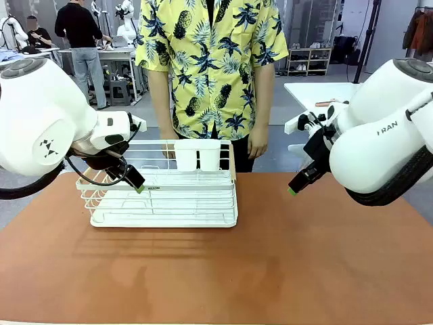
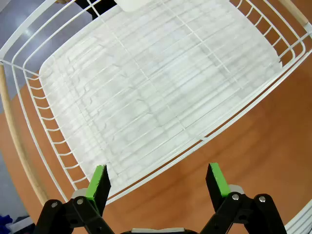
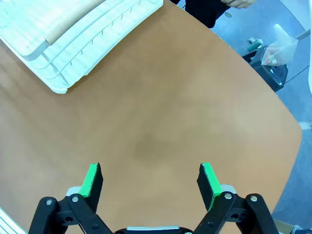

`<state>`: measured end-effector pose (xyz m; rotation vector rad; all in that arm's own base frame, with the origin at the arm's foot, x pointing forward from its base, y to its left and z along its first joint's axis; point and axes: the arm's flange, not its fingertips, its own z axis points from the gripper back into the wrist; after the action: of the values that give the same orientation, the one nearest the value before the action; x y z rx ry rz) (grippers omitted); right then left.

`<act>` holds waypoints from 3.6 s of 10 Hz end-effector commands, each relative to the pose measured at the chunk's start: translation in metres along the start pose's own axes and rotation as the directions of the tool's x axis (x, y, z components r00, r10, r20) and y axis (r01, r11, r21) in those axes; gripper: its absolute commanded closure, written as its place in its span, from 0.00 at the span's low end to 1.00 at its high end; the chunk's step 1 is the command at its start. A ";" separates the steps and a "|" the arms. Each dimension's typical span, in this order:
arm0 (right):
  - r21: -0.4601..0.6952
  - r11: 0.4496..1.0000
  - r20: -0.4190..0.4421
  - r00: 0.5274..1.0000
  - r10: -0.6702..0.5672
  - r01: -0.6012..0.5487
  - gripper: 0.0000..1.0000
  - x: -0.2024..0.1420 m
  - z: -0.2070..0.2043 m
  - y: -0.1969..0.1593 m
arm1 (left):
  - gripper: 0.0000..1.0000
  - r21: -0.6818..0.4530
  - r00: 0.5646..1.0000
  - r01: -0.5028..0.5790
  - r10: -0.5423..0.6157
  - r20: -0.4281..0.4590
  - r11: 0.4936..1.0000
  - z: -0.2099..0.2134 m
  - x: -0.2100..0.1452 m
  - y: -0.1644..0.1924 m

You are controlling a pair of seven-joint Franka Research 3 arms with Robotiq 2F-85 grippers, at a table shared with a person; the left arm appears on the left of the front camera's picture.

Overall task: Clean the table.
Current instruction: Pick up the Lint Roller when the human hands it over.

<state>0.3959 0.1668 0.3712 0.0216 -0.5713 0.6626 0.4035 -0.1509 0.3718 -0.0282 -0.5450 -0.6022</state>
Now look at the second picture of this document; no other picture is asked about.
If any white plastic object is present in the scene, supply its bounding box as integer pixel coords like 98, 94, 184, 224
114, 0, 152, 13

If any blue cloth item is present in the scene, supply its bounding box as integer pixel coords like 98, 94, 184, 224
0, 214, 13, 227

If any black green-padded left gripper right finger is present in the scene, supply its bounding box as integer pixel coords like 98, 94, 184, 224
199, 162, 287, 234

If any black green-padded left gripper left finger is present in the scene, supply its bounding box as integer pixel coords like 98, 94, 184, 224
33, 164, 115, 234

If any white wire dish rack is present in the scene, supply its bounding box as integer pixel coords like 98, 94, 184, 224
0, 0, 312, 206

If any white plastic drain tray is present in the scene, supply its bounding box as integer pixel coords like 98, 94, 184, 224
38, 0, 284, 194

